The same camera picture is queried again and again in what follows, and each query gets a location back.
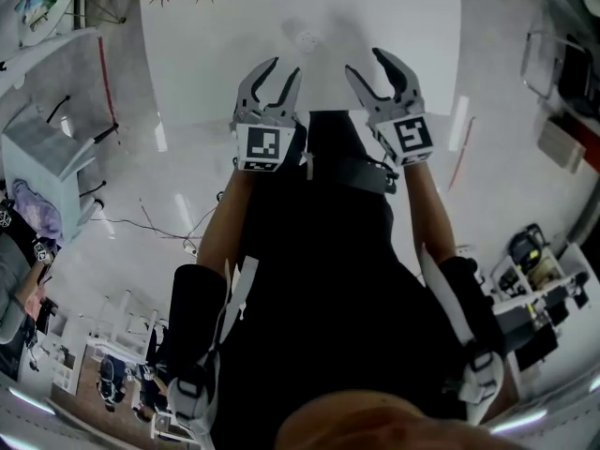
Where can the white clothing tag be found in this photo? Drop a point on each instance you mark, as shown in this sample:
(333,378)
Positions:
(309,162)

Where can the purple cloth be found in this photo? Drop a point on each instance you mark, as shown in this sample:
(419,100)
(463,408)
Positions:
(40,209)

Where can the person's black clothing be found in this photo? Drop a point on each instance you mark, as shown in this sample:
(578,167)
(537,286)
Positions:
(328,274)

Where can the red and white stick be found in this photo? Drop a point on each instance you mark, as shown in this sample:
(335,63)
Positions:
(461,153)

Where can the metal frame chair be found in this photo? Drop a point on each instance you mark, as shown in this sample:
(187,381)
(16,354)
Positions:
(539,64)

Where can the round white side table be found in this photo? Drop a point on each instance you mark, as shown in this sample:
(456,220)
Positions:
(61,12)

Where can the small white round object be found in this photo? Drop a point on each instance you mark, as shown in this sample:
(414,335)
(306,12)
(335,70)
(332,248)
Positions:
(307,40)

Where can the white shelf unit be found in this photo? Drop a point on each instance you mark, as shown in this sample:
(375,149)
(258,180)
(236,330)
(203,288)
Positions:
(511,307)

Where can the black waist pack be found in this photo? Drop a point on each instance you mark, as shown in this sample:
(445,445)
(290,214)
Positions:
(365,176)

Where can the person's left forearm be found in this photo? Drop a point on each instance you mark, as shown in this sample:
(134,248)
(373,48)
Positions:
(220,223)

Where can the grey box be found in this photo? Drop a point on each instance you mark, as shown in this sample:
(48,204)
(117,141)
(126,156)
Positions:
(560,143)

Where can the red floor tape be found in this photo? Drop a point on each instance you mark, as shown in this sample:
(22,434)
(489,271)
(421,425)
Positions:
(107,85)

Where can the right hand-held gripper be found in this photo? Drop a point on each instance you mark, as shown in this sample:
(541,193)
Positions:
(408,134)

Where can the white rack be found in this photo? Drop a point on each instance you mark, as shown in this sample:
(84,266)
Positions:
(126,340)

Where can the person's right forearm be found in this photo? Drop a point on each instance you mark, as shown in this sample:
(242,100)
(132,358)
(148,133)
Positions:
(429,214)

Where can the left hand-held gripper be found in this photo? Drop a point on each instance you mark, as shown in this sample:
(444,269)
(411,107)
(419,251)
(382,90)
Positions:
(262,143)

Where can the pale blue cabinet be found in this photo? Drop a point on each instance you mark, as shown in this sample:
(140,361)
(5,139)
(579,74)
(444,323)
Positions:
(42,157)

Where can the white power strip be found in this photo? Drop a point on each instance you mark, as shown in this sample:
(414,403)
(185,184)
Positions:
(190,250)

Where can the black and yellow tool bag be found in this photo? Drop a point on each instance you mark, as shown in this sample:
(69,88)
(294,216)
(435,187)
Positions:
(527,249)

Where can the red cabinet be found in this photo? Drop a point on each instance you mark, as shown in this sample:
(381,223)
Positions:
(591,150)

